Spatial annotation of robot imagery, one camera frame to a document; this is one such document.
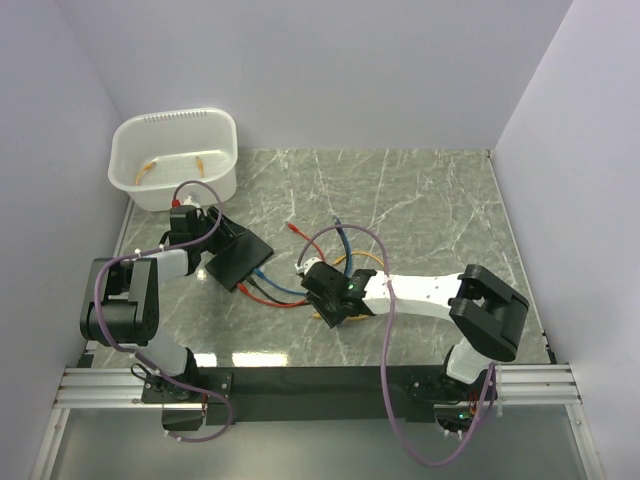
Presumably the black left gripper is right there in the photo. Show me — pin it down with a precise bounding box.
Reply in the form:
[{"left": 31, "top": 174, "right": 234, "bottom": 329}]
[{"left": 193, "top": 205, "right": 247, "bottom": 255}]

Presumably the black network switch box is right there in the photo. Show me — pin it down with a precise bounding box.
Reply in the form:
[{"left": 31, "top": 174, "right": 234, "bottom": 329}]
[{"left": 205, "top": 227, "right": 274, "bottom": 292}]

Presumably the black ethernet cable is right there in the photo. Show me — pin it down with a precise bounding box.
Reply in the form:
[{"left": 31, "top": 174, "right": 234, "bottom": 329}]
[{"left": 246, "top": 217, "right": 354, "bottom": 307}]

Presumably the blue ethernet cable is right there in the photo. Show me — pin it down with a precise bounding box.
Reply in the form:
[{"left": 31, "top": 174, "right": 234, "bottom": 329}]
[{"left": 252, "top": 217, "right": 354, "bottom": 296}]

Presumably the red ethernet cable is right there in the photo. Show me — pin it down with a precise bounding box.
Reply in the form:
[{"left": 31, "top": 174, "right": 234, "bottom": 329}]
[{"left": 236, "top": 221, "right": 321, "bottom": 308}]

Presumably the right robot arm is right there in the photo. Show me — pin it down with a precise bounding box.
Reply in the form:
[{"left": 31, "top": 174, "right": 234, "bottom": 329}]
[{"left": 297, "top": 258, "right": 529, "bottom": 399}]

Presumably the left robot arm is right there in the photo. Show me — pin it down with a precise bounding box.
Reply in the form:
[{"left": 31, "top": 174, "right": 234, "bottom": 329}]
[{"left": 79, "top": 205, "right": 252, "bottom": 402}]

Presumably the white plastic tub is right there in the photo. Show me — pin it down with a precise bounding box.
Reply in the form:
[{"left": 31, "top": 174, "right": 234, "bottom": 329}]
[{"left": 108, "top": 108, "right": 238, "bottom": 212}]

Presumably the yellow ethernet cable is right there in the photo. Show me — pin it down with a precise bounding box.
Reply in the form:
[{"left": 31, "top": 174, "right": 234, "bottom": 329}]
[{"left": 310, "top": 251, "right": 387, "bottom": 323}]

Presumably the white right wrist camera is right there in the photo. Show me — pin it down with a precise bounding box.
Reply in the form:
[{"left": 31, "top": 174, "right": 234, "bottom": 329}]
[{"left": 294, "top": 257, "right": 321, "bottom": 276}]

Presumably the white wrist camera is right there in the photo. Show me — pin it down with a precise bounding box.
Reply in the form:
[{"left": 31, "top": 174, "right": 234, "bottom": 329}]
[
  {"left": 171, "top": 192, "right": 202, "bottom": 208},
  {"left": 294, "top": 257, "right": 321, "bottom": 276}
]

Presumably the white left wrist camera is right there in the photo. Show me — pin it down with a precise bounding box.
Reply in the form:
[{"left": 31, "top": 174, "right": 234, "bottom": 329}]
[{"left": 171, "top": 192, "right": 202, "bottom": 208}]

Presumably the orange cable in tub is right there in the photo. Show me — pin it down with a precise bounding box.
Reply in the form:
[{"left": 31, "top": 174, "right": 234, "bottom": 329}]
[{"left": 133, "top": 155, "right": 207, "bottom": 187}]

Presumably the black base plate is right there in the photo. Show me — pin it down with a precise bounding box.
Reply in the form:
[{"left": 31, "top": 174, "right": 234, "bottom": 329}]
[{"left": 139, "top": 365, "right": 501, "bottom": 427}]

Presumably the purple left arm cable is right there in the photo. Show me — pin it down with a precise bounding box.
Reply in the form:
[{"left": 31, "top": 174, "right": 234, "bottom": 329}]
[{"left": 92, "top": 180, "right": 236, "bottom": 444}]

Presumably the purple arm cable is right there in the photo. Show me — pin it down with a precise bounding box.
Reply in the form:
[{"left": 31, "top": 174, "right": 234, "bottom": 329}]
[
  {"left": 296, "top": 223, "right": 497, "bottom": 467},
  {"left": 92, "top": 180, "right": 236, "bottom": 444}
]

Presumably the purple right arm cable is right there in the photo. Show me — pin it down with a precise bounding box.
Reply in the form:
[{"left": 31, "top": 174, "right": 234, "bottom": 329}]
[{"left": 296, "top": 223, "right": 497, "bottom": 467}]

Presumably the aluminium rail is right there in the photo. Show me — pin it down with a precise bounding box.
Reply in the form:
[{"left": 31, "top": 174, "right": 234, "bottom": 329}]
[{"left": 53, "top": 364, "right": 581, "bottom": 410}]

